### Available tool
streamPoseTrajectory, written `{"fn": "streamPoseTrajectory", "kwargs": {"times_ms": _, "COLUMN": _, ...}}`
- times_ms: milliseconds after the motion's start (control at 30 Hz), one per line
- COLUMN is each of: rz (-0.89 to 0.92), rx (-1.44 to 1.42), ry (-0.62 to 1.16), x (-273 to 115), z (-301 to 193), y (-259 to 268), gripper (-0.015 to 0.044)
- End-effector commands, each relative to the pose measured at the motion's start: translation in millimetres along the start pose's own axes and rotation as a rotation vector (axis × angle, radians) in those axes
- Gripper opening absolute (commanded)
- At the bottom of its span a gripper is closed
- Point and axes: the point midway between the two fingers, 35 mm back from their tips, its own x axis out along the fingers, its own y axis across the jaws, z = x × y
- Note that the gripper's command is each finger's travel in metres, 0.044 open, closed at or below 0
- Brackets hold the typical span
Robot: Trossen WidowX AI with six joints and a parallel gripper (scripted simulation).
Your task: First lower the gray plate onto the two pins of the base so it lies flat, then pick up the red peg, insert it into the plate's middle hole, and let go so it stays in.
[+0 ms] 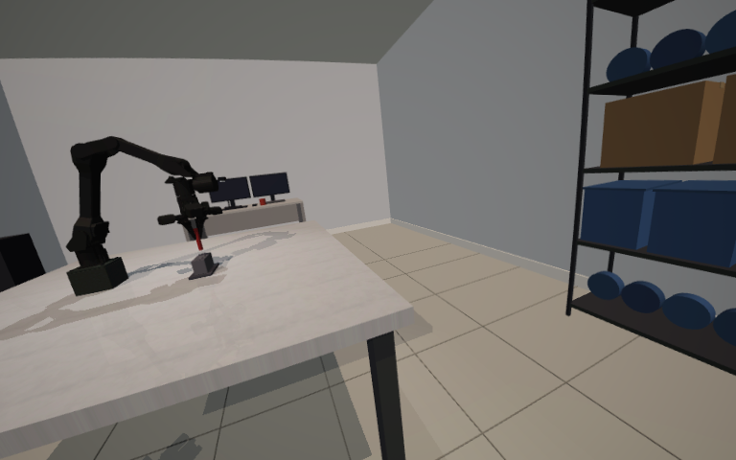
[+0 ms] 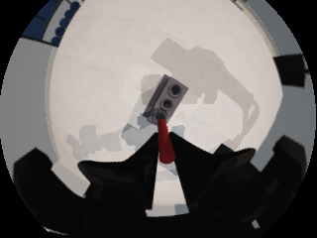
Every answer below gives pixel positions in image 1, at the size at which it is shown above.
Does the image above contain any dark red peg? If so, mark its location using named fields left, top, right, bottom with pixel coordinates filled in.
left=193, top=228, right=203, bottom=251

